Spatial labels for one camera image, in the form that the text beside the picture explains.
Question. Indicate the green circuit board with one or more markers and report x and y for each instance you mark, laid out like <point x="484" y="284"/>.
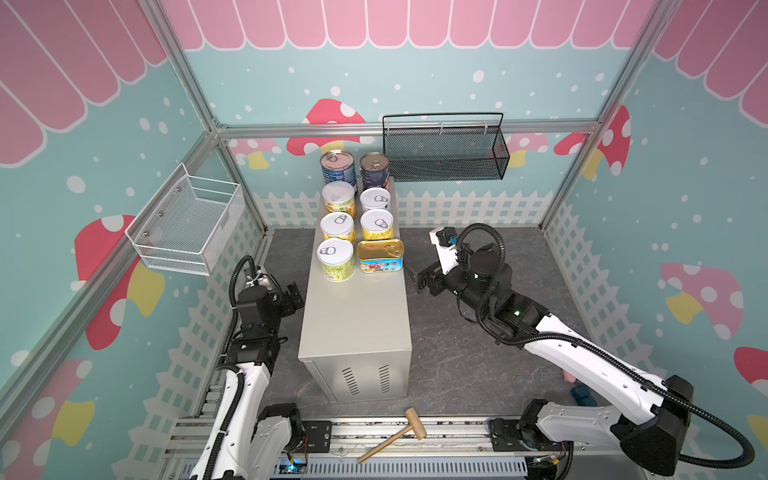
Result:
<point x="292" y="467"/>

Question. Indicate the grey metal cabinet counter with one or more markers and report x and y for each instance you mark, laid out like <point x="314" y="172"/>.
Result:
<point x="356" y="337"/>

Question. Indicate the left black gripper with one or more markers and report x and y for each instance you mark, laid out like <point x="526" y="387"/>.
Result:
<point x="288" y="306"/>

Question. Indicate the fruit can white lid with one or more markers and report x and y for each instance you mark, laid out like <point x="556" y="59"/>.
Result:
<point x="336" y="259"/>
<point x="338" y="225"/>
<point x="375" y="198"/>
<point x="377" y="224"/>

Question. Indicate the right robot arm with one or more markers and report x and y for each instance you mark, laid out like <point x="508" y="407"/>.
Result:
<point x="649" y="416"/>

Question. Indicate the white wire wall basket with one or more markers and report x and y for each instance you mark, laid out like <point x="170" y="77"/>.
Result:
<point x="187" y="224"/>

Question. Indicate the blue soup can pink lid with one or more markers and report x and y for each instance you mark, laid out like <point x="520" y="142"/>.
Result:
<point x="338" y="165"/>

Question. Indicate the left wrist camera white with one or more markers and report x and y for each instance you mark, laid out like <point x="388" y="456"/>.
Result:
<point x="272" y="286"/>

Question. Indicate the gold can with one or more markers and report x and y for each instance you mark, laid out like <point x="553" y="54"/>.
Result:
<point x="379" y="256"/>

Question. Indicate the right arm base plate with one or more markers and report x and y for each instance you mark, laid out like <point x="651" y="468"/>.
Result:
<point x="514" y="435"/>

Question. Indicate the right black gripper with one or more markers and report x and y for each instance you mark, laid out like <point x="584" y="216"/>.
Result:
<point x="429" y="279"/>

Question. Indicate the black mesh wall basket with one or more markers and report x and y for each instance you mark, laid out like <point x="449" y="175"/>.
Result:
<point x="456" y="146"/>

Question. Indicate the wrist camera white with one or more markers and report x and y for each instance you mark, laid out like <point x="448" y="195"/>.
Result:
<point x="272" y="286"/>
<point x="444" y="239"/>

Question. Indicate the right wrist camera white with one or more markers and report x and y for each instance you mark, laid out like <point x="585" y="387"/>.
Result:
<point x="444" y="239"/>

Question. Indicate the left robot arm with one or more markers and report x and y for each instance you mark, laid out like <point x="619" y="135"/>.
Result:
<point x="247" y="440"/>

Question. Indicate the dark blue chopped tomato can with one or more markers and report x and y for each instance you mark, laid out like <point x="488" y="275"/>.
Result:
<point x="374" y="168"/>

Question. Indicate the wooden mallet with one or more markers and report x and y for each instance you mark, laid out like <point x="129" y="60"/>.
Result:
<point x="414" y="426"/>

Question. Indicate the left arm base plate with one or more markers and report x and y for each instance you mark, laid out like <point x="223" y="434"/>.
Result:
<point x="312" y="433"/>

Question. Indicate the pink toy block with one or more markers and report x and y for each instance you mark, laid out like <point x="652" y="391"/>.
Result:
<point x="567" y="377"/>

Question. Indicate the peach fruit can plastic lid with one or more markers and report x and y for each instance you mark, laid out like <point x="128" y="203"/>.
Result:
<point x="339" y="196"/>

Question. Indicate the teal toy block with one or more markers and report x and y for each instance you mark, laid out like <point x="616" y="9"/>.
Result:
<point x="583" y="396"/>

